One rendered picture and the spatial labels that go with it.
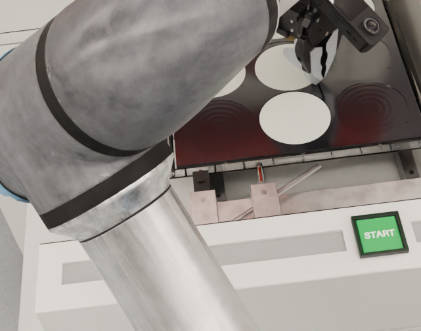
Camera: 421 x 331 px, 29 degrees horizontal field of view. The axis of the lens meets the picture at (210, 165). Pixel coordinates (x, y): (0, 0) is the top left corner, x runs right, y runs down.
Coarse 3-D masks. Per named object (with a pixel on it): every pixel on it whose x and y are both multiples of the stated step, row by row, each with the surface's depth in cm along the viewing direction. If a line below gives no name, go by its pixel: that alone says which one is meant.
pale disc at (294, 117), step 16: (288, 96) 119; (304, 96) 118; (272, 112) 117; (288, 112) 117; (304, 112) 116; (320, 112) 116; (272, 128) 115; (288, 128) 115; (304, 128) 115; (320, 128) 114
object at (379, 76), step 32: (352, 64) 122; (384, 64) 121; (224, 96) 120; (256, 96) 119; (320, 96) 118; (352, 96) 118; (384, 96) 117; (192, 128) 116; (224, 128) 116; (256, 128) 115; (352, 128) 114; (384, 128) 113; (416, 128) 113; (192, 160) 113; (224, 160) 112
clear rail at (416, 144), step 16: (384, 144) 111; (400, 144) 111; (416, 144) 111; (240, 160) 112; (256, 160) 111; (272, 160) 111; (288, 160) 111; (304, 160) 111; (320, 160) 111; (176, 176) 111
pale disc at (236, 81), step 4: (244, 68) 123; (240, 72) 123; (244, 72) 123; (236, 76) 122; (240, 76) 122; (244, 76) 122; (232, 80) 122; (236, 80) 122; (240, 80) 122; (228, 84) 121; (232, 84) 121; (236, 84) 121; (240, 84) 121; (224, 88) 121; (228, 88) 121; (232, 88) 121; (236, 88) 121; (220, 92) 120; (224, 92) 120; (228, 92) 120; (216, 96) 120; (220, 96) 120
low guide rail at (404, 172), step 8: (400, 152) 117; (408, 152) 117; (400, 160) 116; (408, 160) 116; (400, 168) 117; (408, 168) 115; (416, 168) 115; (400, 176) 117; (408, 176) 114; (416, 176) 114
